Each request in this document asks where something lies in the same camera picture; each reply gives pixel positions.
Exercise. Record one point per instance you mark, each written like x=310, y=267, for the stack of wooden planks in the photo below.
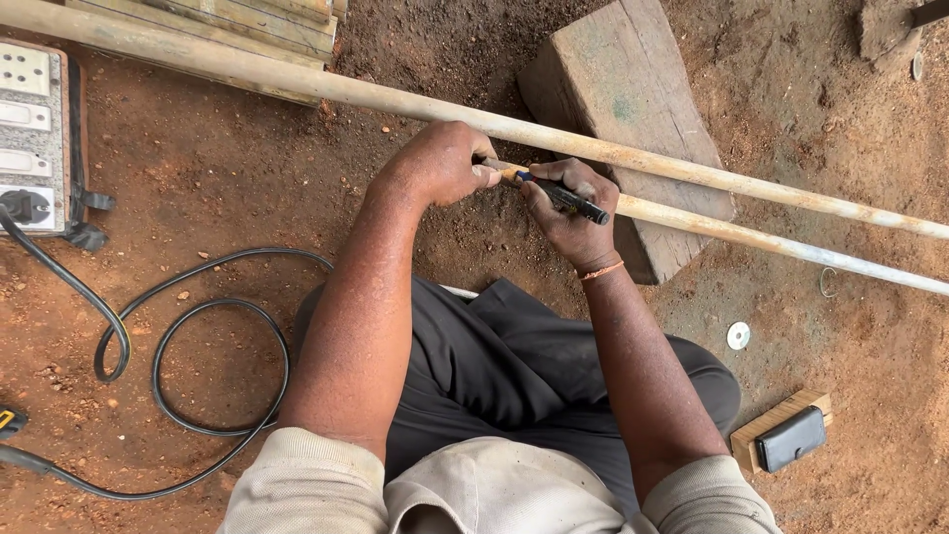
x=245, y=22

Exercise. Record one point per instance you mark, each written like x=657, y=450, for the weathered wooden block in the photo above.
x=623, y=81

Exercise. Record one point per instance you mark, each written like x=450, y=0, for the black plug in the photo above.
x=24, y=206

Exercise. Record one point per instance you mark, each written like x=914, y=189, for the black marker pen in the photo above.
x=567, y=199

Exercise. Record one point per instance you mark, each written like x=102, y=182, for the black leather wallet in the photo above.
x=792, y=439

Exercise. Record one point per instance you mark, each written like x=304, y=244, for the person's dark trousers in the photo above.
x=504, y=371

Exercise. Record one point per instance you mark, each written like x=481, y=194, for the thin rusty metal pipe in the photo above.
x=741, y=234

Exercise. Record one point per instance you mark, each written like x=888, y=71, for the electrical switch socket board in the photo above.
x=33, y=133

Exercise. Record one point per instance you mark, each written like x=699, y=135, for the small light wooden block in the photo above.
x=749, y=437

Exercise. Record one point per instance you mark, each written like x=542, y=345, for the brown stone slab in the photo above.
x=886, y=26

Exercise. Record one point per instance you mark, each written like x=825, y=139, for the yellow black power tool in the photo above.
x=10, y=421

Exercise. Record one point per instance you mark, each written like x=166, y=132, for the person's left hand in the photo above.
x=434, y=163

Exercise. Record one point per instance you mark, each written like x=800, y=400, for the person's right hand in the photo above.
x=578, y=234

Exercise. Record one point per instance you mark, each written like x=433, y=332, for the small grey disc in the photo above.
x=917, y=66

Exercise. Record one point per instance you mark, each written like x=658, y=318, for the person's beige shirt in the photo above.
x=489, y=489

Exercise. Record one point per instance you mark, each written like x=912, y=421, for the round metal washer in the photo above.
x=738, y=335

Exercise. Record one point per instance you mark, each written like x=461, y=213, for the long rusty metal pipe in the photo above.
x=296, y=78

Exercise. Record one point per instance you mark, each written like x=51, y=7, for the orange thread wristband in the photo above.
x=602, y=271

